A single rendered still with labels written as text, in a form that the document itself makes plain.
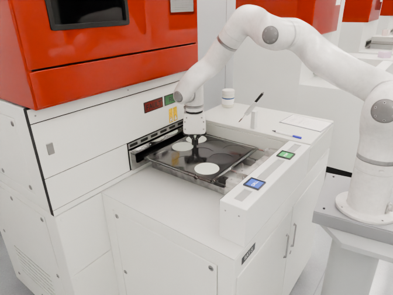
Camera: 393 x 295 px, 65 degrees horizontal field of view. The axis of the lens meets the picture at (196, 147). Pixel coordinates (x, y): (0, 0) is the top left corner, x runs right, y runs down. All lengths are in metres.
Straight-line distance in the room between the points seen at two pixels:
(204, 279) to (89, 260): 0.54
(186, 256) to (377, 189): 0.64
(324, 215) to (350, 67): 0.48
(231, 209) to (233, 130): 0.64
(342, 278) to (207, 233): 0.53
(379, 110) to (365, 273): 0.59
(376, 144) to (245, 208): 0.43
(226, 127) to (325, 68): 0.65
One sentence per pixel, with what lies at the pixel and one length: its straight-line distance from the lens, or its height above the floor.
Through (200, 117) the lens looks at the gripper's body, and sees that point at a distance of 1.37.
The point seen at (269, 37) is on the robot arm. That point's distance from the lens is 1.03.
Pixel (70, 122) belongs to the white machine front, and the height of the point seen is 1.14.
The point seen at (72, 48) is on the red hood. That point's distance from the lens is 1.08.
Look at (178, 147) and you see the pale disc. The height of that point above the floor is 0.90.
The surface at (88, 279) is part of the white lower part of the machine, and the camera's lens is 1.50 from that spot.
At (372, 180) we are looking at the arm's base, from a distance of 1.10.
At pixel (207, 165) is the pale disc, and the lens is 1.27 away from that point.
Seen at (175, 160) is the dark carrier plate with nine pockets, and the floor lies 0.90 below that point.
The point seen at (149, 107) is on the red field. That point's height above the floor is 1.10.
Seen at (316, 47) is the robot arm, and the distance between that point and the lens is 1.07.
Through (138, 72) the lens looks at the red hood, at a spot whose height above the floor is 1.27.
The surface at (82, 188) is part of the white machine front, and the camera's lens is 1.27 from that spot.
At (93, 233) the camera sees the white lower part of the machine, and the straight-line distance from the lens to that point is 1.39.
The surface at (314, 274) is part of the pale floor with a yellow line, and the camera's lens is 2.15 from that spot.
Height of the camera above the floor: 1.50
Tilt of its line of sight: 25 degrees down
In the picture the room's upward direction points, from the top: 1 degrees counter-clockwise
